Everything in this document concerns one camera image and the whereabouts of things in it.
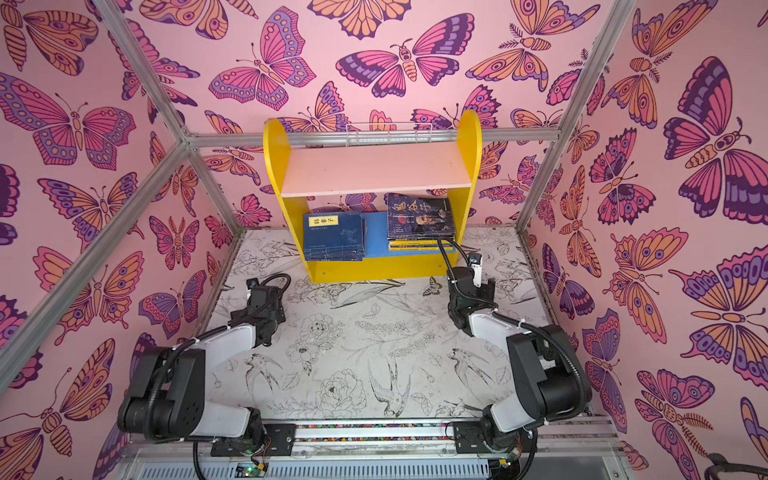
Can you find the yellow cartoon boy book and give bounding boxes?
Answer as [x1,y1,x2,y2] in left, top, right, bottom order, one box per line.
[387,239,455,252]

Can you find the dark blue portrait book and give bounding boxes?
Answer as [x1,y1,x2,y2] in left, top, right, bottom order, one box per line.
[386,193,456,240]

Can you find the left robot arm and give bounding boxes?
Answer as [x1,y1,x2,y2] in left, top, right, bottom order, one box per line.
[116,273,291,448]

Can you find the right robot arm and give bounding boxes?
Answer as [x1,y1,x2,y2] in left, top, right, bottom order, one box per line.
[447,263,592,450]

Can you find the yellow pink blue bookshelf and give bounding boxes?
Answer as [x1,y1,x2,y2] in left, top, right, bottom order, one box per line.
[263,111,483,284]

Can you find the small green circuit board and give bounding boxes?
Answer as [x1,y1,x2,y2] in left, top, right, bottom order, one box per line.
[235,462,268,479]

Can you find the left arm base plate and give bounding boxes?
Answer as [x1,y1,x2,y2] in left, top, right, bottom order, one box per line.
[210,423,297,457]

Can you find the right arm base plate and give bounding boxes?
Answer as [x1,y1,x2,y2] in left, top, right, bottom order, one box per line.
[448,419,533,456]

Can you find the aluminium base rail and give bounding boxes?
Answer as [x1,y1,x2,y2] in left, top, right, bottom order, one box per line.
[112,417,634,479]

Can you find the aluminium frame bars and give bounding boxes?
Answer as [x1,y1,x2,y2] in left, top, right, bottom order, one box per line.
[1,1,636,390]

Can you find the white wire basket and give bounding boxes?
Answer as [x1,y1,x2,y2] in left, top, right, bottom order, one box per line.
[343,121,457,147]

